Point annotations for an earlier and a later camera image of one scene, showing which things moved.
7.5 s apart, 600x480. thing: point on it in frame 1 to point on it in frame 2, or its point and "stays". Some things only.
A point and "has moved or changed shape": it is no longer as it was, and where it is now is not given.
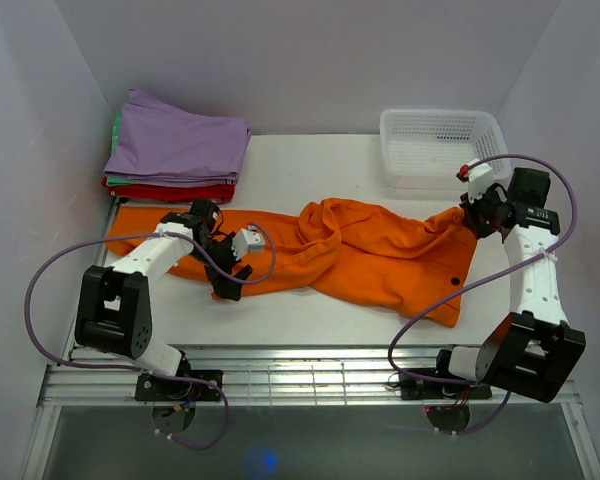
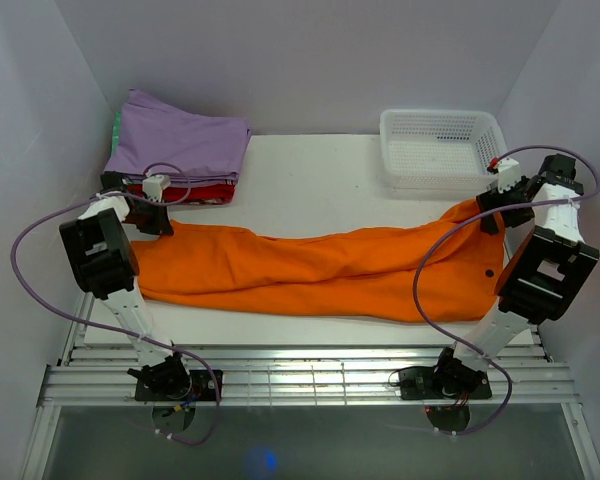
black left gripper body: x=222 y=253 to x=147 y=217
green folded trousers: x=116 y=132 stays
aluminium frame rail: x=264 y=376 stays
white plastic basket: x=424 y=149 stays
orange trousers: x=422 y=261 has moved or changed shape
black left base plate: x=175 y=389 stays
